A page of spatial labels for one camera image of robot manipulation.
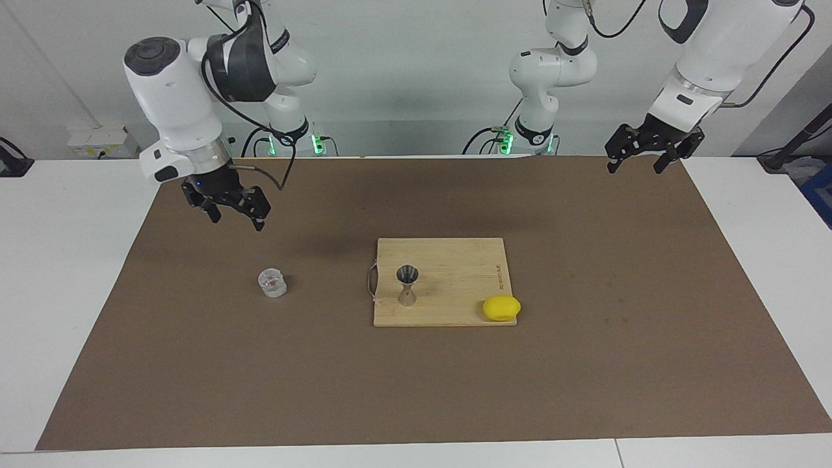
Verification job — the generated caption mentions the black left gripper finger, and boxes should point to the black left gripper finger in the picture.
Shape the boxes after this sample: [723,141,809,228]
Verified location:
[653,140,694,175]
[604,125,643,174]

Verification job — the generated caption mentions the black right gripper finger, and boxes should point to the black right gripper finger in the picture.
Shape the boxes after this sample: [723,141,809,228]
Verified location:
[183,188,222,224]
[234,187,272,232]

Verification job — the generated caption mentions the small clear glass cup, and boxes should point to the small clear glass cup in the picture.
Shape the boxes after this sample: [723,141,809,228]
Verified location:
[258,268,289,300]

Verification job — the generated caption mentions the stainless steel jigger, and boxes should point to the stainless steel jigger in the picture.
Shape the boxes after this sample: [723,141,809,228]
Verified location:
[396,265,420,306]

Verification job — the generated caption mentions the black tripod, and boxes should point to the black tripod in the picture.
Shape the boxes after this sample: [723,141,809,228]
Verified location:
[757,104,832,173]

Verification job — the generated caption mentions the white power strip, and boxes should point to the white power strip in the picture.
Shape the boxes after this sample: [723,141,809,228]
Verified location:
[67,125,140,159]

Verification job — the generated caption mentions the blue box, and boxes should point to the blue box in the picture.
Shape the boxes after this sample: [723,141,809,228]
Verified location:
[798,162,832,228]

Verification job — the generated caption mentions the black clamp stand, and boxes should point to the black clamp stand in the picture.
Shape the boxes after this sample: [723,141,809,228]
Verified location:
[0,136,34,177]

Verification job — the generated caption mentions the yellow lemon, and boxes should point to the yellow lemon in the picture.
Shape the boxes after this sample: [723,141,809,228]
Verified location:
[482,294,522,322]

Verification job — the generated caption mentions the bamboo cutting board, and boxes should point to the bamboo cutting board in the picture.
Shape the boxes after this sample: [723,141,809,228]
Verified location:
[372,237,519,328]

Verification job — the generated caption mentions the brown table mat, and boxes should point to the brown table mat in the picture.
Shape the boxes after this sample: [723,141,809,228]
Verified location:
[36,156,832,451]

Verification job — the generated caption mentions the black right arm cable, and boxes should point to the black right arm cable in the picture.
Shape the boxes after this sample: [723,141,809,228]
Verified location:
[201,0,297,192]

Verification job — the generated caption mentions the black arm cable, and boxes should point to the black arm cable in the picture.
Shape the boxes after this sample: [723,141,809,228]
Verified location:
[582,0,815,108]
[201,0,297,192]

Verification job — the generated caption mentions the black base cable bundle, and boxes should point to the black base cable bundle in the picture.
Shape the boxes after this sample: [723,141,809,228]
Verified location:
[461,97,524,155]

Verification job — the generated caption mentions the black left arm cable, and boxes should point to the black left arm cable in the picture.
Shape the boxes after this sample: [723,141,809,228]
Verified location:
[582,0,815,108]

